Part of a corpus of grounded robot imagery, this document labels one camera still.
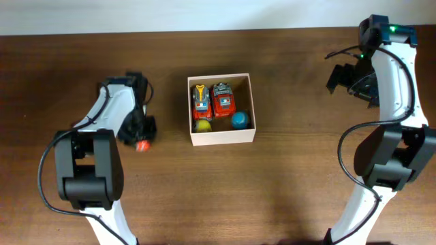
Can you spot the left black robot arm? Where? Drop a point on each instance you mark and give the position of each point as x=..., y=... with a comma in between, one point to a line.
x=88, y=165

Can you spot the red truck with yellow crane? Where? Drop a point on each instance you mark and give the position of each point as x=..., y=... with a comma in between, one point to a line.
x=202, y=108

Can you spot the white cardboard box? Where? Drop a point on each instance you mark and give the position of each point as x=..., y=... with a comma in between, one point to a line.
x=222, y=130

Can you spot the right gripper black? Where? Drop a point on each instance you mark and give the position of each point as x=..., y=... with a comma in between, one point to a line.
x=340, y=75

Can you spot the red truck with grey top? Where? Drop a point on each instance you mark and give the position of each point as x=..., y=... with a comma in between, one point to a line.
x=223, y=100

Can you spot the blue toy ball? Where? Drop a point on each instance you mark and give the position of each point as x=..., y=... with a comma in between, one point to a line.
x=240, y=121

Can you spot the yellow toy ball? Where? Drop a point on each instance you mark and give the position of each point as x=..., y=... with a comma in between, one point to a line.
x=202, y=126

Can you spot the red toy ball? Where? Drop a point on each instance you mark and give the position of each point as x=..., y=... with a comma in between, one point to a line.
x=143, y=146

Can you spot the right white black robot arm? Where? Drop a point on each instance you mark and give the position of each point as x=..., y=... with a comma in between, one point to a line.
x=381, y=156

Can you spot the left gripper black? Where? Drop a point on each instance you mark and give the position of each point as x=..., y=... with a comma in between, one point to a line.
x=133, y=138

